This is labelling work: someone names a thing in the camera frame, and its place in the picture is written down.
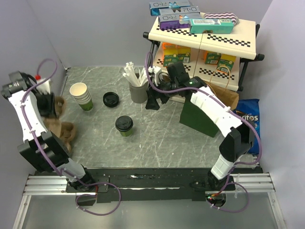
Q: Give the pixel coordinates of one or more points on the blue R.O toothpaste box top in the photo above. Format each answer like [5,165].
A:
[172,4]

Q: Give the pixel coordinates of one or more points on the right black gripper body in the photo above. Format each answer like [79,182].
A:
[164,97]

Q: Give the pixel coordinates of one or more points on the stack of paper cups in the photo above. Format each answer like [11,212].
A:
[82,96]

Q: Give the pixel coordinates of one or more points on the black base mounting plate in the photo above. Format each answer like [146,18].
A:
[141,184]

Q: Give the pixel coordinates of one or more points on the green paper gift bag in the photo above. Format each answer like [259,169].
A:
[196,119]

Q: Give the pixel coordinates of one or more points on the yellow green box far right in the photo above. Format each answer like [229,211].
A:
[226,63]

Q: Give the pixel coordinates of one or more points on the brown cardboard cup carrier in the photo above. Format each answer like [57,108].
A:
[68,133]

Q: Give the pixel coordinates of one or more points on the orange yellow crayon box left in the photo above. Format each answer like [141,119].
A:
[170,54]

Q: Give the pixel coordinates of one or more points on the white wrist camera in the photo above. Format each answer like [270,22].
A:
[156,73]
[44,88]

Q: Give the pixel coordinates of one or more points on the brown two-cup carrier tray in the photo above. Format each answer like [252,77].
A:
[54,123]

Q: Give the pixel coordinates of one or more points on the green paper coffee cup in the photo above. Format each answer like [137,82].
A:
[125,131]

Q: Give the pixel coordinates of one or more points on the purple white wavy pouch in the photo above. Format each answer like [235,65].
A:
[224,15]

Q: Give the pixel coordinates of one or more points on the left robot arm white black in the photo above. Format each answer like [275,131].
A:
[41,147]

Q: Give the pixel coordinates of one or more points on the black plastic cup lid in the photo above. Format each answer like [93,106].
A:
[123,122]

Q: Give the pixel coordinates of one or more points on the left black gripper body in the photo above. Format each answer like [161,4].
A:
[45,103]

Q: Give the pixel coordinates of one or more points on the purple R.O toothpaste box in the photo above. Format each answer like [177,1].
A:
[177,21]

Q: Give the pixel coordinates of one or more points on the aluminium rail frame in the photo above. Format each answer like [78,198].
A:
[57,186]

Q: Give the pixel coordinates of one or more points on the blue Doritos chip bag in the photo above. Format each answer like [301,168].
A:
[248,109]

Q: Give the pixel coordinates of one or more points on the yellow green crayon box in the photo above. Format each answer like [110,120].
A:
[184,54]

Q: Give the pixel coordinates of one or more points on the cream checkered two-tier shelf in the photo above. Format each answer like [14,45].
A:
[241,43]

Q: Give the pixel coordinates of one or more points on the orange green crayon box right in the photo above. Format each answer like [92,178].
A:
[211,57]

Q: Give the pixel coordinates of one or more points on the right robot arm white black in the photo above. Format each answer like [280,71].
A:
[239,134]

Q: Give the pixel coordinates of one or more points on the grey straw holder cup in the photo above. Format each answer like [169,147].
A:
[138,93]

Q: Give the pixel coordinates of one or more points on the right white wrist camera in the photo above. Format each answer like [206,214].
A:
[156,73]

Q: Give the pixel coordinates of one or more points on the teal long box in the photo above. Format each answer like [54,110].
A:
[216,26]

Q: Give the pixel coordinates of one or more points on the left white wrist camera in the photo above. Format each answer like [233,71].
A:
[44,88]

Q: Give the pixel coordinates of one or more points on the grey R.O toothpaste box middle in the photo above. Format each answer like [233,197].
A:
[180,11]

